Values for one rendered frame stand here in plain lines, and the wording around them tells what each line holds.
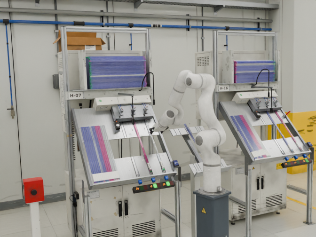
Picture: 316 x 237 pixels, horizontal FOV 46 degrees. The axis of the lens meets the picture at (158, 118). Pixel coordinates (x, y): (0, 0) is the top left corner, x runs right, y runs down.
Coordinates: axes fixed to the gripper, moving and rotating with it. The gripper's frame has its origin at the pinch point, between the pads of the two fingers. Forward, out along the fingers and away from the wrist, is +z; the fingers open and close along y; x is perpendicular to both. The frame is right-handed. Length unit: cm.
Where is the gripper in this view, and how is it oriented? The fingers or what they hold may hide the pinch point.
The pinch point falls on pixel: (156, 131)
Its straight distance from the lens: 302.3
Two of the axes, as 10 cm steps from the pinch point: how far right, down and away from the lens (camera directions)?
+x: 2.5, 8.9, -3.8
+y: -9.1, 0.8, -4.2
